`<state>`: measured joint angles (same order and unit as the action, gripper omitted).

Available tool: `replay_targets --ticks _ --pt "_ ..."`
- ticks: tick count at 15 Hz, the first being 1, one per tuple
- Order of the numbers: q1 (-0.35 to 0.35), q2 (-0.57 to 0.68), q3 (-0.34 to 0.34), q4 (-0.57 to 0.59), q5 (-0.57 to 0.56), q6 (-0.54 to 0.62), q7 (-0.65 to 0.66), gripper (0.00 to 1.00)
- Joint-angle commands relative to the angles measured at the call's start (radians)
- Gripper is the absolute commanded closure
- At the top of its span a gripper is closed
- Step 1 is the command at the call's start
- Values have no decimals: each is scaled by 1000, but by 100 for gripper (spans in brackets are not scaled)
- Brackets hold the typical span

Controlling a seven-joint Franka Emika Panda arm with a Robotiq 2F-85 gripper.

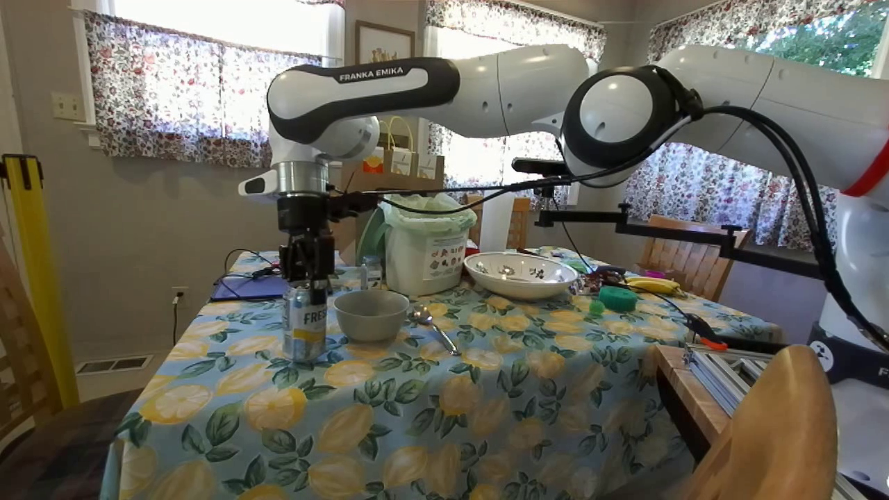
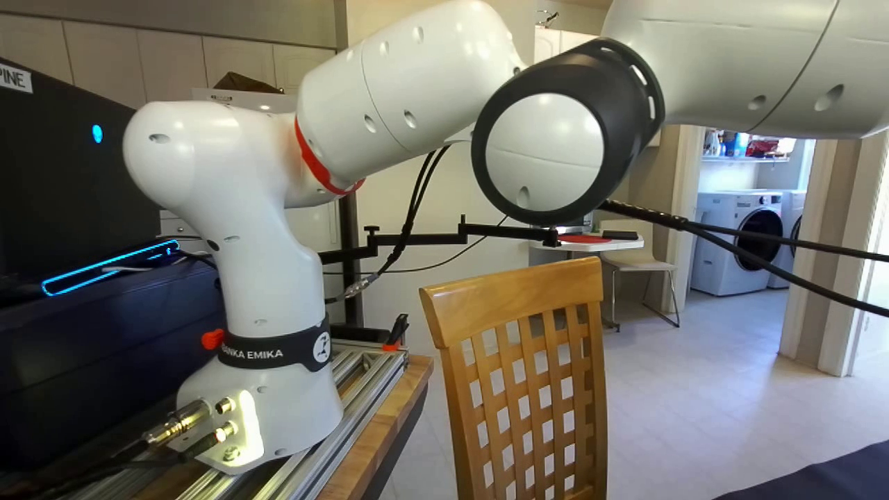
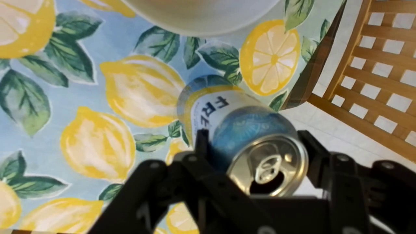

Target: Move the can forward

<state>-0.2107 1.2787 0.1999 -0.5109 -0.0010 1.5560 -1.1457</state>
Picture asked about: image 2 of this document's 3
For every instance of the black clamp orange tips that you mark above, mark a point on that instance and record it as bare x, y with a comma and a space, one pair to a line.
393, 333

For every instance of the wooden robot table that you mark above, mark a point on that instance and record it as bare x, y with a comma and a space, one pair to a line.
389, 425

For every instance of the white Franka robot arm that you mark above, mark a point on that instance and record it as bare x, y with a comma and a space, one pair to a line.
258, 230

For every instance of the black computer tower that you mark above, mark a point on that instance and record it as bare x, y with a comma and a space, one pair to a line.
64, 183

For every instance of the dark case blue light strip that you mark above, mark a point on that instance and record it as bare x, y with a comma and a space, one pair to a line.
83, 371

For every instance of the aluminium rail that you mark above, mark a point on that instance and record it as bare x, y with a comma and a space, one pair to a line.
362, 377

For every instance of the white washing machine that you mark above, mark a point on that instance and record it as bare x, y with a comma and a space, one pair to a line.
730, 250

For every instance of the small white side table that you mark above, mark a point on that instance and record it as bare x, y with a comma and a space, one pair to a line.
640, 266

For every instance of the dark blue floor rug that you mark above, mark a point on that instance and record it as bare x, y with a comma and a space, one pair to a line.
833, 475

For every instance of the light wooden lattice chair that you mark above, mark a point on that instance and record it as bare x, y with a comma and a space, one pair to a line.
500, 307

